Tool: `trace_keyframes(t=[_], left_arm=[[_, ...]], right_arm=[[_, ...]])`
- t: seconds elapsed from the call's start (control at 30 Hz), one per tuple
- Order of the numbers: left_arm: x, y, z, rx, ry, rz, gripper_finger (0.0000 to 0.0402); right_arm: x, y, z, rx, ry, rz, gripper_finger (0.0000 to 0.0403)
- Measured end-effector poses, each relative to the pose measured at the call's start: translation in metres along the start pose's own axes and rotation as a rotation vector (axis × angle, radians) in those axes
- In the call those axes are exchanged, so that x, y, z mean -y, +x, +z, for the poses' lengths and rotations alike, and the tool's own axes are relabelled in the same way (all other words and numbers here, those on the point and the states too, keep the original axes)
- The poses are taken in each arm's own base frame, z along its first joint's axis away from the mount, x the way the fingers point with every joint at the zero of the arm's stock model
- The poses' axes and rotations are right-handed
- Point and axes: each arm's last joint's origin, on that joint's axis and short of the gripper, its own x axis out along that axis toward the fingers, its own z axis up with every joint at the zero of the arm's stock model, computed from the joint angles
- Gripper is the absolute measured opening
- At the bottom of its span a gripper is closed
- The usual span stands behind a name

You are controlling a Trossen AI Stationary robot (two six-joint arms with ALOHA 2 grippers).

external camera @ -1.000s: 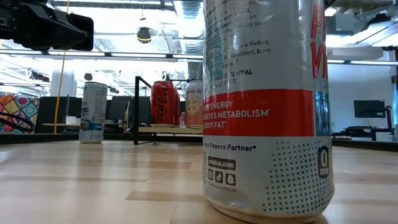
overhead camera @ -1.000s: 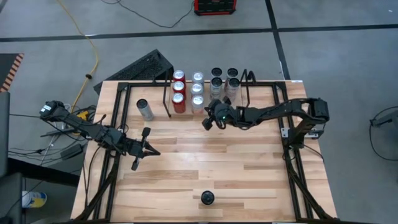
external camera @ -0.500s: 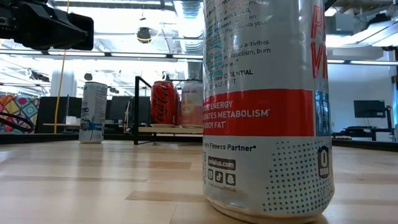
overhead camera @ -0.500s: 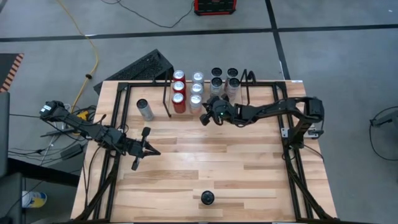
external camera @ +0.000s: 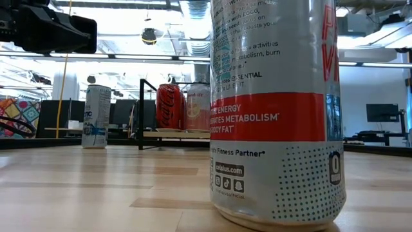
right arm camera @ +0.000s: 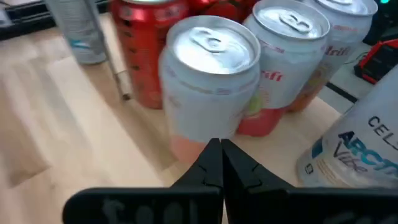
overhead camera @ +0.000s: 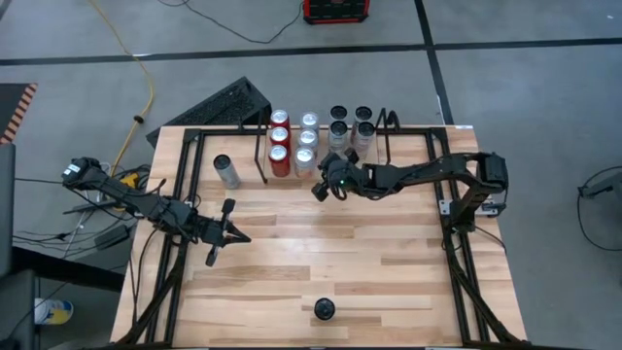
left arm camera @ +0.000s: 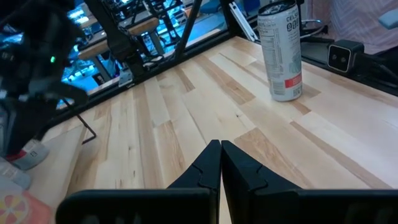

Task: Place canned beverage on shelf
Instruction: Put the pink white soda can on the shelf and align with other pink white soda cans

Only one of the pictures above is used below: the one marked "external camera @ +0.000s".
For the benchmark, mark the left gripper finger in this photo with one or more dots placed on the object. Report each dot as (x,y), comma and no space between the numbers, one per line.
(88,29)
(42,35)

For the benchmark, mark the white blue Celsius can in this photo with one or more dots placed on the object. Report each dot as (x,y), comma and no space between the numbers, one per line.
(96,112)

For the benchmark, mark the pink white sparkling water can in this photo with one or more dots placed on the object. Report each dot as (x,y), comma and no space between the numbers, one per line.
(198,112)

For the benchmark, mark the white red-band Celsius can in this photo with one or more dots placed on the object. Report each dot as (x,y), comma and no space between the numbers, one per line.
(273,116)

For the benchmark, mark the black dome ceiling fixture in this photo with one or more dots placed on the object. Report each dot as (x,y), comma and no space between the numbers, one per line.
(149,37)

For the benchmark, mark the white pillar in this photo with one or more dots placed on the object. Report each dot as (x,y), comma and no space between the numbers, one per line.
(72,88)

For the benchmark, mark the colourful patterned tapestry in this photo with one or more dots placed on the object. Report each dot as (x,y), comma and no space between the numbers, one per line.
(19,109)

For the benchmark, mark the black office partition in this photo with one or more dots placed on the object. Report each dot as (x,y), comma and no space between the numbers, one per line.
(48,112)

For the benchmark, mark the small white box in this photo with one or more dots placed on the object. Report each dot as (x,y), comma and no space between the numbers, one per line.
(73,124)

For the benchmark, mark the black desk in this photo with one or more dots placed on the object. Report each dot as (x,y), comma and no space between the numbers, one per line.
(373,137)

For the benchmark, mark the black aluminium table frame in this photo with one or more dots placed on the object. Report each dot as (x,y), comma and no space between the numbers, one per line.
(48,142)

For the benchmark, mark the wooden shelf with black frame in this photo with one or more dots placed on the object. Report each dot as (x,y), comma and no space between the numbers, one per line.
(174,134)

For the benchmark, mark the black wall monitor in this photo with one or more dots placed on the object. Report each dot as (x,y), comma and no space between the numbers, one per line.
(381,112)

